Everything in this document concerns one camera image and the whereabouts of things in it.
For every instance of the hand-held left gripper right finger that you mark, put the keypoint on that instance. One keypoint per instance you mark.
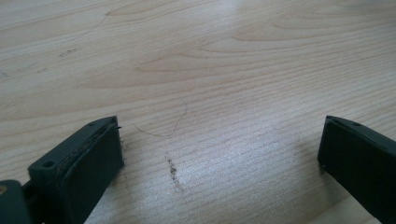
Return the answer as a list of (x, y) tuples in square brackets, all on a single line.
[(358, 158)]

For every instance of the thin dark hair strand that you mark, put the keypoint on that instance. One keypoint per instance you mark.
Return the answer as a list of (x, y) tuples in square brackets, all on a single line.
[(174, 129)]

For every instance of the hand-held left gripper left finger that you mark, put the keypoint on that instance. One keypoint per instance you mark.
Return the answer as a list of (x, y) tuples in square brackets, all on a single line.
[(84, 168)]

